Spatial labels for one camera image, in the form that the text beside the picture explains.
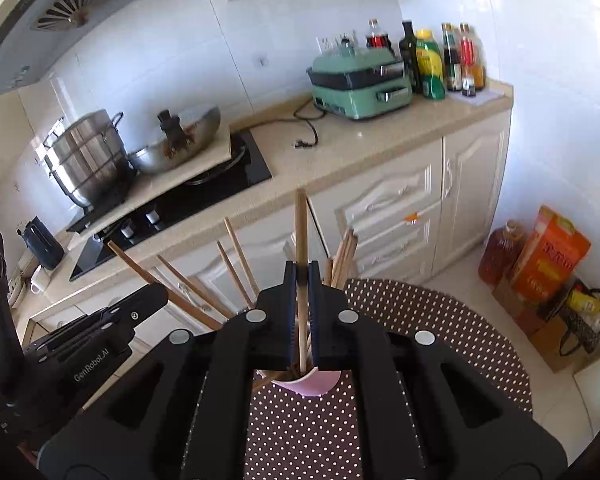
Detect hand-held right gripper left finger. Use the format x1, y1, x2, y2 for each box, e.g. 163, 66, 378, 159
39, 260, 298, 480

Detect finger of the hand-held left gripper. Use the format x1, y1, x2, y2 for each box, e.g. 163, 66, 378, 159
24, 284, 170, 357

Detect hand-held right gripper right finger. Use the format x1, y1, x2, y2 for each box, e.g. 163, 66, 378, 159
307, 260, 568, 480

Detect bunch of wooden chopsticks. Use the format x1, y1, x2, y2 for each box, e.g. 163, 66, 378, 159
107, 217, 356, 391

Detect pink cup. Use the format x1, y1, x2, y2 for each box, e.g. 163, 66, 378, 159
252, 366, 342, 398

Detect thin wooden chopstick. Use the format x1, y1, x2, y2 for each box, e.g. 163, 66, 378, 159
294, 189, 312, 378

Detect dark blue kettle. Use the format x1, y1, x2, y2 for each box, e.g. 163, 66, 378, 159
17, 216, 65, 272

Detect beige stone slab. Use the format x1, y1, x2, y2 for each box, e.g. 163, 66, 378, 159
100, 127, 236, 211

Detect brown polka-dot tablecloth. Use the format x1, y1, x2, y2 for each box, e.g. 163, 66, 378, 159
180, 277, 533, 480

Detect black gas hob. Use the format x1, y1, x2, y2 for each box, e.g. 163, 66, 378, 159
69, 130, 273, 282

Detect stainless steel steamer pot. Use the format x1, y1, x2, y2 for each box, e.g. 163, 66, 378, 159
42, 109, 133, 208

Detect steel wok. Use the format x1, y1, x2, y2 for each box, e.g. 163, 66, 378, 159
127, 104, 222, 176

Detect amber cooking oil jug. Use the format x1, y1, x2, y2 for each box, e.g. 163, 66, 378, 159
479, 220, 528, 291

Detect brown cardboard box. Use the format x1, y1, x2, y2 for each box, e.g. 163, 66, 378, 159
491, 277, 578, 373

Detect green electric cooker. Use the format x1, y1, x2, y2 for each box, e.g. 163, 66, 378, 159
307, 42, 415, 121

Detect orange carton box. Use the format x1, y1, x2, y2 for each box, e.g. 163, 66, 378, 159
509, 205, 592, 306

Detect yellow green bottle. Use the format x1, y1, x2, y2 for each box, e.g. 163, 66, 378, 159
414, 29, 447, 101

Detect white paper sheet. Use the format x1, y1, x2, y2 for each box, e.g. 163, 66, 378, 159
462, 89, 501, 107

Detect dark green oil bottle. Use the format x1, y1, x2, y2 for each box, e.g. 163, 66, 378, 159
399, 20, 423, 95

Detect yellow packet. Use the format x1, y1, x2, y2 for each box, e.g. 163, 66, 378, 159
567, 290, 600, 313

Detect black mesh bag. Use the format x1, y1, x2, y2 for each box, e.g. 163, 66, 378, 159
557, 282, 600, 357

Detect cola bottle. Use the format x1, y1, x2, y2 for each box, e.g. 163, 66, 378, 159
365, 19, 393, 53

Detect dark soy sauce bottle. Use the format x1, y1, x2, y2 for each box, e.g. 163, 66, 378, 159
440, 22, 462, 92

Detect red label sauce bottle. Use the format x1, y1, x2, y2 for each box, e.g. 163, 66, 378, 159
457, 22, 487, 92

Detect silver range hood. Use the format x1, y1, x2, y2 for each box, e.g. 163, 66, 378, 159
0, 0, 211, 106

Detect black power cable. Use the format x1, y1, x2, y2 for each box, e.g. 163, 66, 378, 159
230, 97, 331, 151

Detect white wall socket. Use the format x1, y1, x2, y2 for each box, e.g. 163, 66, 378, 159
317, 34, 357, 54

